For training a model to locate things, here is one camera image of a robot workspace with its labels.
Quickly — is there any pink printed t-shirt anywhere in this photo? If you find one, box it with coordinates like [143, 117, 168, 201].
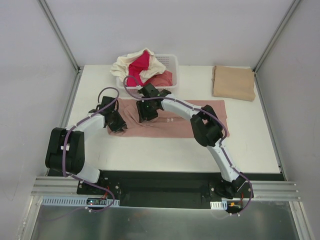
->
[106, 98, 230, 139]

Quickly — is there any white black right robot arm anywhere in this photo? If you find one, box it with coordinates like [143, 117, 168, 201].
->
[136, 94, 246, 199]

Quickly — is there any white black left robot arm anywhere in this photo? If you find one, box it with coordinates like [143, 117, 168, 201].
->
[45, 110, 127, 195]

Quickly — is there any salmon red shirt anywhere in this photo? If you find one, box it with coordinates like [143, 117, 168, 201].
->
[145, 70, 173, 87]

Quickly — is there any magenta shirt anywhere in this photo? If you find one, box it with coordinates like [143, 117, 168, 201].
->
[126, 51, 150, 87]

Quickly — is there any cream white shirt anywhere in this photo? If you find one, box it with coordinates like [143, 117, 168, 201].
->
[110, 48, 166, 85]

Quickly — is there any white perforated plastic basket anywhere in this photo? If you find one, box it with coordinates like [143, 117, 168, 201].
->
[110, 48, 179, 92]

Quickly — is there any folded beige t-shirt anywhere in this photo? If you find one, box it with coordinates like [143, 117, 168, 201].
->
[212, 65, 256, 102]

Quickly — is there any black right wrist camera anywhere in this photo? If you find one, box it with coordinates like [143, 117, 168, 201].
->
[137, 83, 171, 100]

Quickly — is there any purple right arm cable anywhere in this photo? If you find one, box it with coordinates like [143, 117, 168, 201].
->
[123, 75, 255, 217]

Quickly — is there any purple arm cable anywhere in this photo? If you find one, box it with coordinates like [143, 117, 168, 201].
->
[123, 75, 255, 217]
[61, 86, 121, 214]

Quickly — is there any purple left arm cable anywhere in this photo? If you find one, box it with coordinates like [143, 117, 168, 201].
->
[61, 86, 121, 214]

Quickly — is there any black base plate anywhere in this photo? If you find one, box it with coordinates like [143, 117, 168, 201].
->
[47, 167, 255, 208]

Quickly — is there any aluminium front rail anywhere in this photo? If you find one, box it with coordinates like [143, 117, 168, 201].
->
[31, 176, 302, 202]

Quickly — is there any left white cable duct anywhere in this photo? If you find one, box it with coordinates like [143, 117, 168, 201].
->
[42, 196, 120, 208]

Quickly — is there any white cable duct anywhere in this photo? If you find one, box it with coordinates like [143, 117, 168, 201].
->
[210, 200, 228, 210]
[42, 196, 120, 208]

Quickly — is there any left aluminium frame post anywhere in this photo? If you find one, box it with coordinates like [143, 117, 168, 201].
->
[37, 0, 85, 73]

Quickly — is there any aluminium frame post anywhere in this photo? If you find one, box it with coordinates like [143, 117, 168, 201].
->
[253, 0, 303, 74]
[37, 0, 85, 73]

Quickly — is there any right white cable duct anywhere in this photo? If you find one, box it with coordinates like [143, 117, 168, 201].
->
[210, 200, 228, 210]

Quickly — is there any right aluminium frame post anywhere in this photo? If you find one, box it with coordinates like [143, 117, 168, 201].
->
[253, 0, 303, 74]

